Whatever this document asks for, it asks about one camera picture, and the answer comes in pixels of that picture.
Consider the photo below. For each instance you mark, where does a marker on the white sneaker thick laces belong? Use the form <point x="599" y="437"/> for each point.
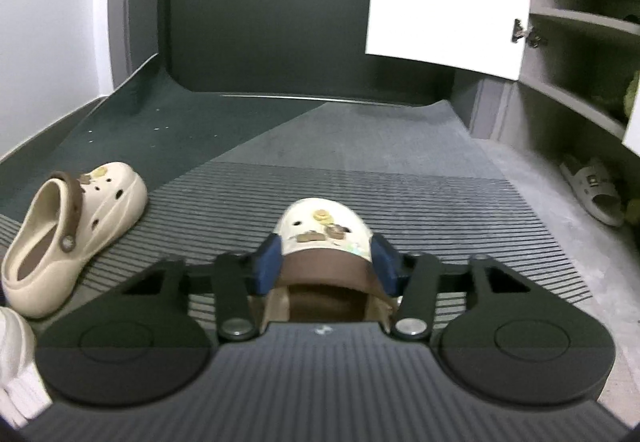
<point x="20" y="362"/>

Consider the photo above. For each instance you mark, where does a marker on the white slide sandal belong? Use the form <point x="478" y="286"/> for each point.
<point x="595" y="194"/>

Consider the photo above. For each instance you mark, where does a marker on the metal cabinet hinge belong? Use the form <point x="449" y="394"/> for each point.
<point x="525" y="33"/>

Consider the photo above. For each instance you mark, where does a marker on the dark entrance door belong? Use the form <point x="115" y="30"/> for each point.
<point x="275" y="12"/>

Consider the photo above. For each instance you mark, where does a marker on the green shoe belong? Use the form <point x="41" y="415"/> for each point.
<point x="634" y="97"/>

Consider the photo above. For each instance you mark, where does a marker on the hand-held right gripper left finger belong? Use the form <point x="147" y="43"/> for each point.
<point x="270" y="267"/>

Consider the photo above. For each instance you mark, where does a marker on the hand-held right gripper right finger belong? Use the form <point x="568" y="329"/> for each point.
<point x="384" y="267"/>

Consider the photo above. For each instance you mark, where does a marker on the grey striped floor mat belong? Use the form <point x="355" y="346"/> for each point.
<point x="350" y="182"/>

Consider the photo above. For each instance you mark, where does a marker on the grey shoe cabinet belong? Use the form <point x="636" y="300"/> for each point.
<point x="560" y="72"/>

